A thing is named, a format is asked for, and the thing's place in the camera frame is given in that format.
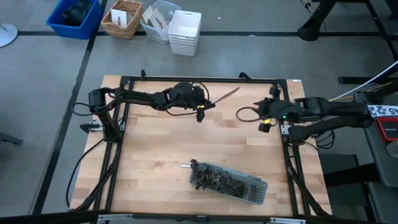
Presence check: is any grey plastic cutlery basket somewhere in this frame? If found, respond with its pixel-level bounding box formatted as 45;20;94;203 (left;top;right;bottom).
188;160;269;205

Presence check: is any wicker basket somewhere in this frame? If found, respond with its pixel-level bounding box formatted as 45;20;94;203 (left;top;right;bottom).
101;0;144;40

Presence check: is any red flat device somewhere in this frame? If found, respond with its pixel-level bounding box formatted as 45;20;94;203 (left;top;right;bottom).
374;117;398;142

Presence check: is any black desk leg frame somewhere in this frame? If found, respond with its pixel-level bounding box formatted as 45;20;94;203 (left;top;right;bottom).
338;0;398;85

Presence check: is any black cloth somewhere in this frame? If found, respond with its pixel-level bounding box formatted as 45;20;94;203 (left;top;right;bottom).
61;0;93;27

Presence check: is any white plastic bin stack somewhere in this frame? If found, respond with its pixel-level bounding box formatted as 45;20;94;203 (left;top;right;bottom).
167;9;203;57

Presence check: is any clear plastic bin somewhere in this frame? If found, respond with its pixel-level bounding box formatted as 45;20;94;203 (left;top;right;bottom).
140;0;182;45

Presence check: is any white number label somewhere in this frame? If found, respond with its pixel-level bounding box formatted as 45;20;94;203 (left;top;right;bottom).
366;105;398;119

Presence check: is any dark grey side desk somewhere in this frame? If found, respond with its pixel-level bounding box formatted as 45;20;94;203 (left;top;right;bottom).
353;81;398;188

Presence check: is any blue plastic bin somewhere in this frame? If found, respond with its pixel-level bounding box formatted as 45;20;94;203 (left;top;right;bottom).
45;0;105;40

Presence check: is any round white floor base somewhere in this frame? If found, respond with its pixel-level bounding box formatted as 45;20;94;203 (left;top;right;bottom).
0;22;19;49

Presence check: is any white cable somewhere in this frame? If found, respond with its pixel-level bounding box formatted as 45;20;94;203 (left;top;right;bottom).
328;60;398;103

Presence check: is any black stand foot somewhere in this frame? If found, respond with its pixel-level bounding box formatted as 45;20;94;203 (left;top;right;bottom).
297;0;339;42

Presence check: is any black power cable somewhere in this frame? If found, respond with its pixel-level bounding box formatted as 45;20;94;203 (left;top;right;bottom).
65;138;106;208

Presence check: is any clear round object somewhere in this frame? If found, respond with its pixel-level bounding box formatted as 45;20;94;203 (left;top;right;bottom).
386;139;398;160

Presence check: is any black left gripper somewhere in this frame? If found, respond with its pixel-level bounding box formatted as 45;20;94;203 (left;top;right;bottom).
167;82;216;123

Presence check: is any black aluminium table frame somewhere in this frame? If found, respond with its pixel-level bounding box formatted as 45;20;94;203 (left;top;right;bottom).
70;68;331;218

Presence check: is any white card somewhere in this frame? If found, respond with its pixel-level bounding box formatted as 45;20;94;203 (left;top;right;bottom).
110;8;129;29

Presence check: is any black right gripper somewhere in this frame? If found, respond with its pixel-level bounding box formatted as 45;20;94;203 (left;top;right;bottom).
251;86;299;134

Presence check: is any silver table knife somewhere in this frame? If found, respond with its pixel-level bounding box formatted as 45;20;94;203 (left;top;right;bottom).
211;86;241;106

